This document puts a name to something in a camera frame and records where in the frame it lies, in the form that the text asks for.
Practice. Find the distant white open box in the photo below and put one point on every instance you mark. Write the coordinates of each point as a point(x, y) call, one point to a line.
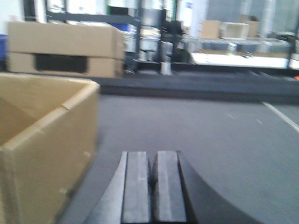
point(235, 31)

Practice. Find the large closed cardboard box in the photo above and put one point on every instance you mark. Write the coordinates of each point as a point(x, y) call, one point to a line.
point(29, 51)

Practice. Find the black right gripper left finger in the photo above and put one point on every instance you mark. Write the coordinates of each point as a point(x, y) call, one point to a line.
point(126, 200)

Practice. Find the dark metal storage rack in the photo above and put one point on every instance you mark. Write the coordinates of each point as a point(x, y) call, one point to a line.
point(102, 47)

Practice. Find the distant cardboard box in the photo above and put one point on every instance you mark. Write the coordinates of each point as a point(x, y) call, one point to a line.
point(210, 29)

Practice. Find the grey conveyor belt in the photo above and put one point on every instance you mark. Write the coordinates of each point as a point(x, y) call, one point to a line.
point(246, 147)

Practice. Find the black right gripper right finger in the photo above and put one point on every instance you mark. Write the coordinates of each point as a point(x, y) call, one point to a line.
point(181, 196)

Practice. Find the brown cardboard carton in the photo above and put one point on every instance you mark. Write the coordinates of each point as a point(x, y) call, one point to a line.
point(47, 142)

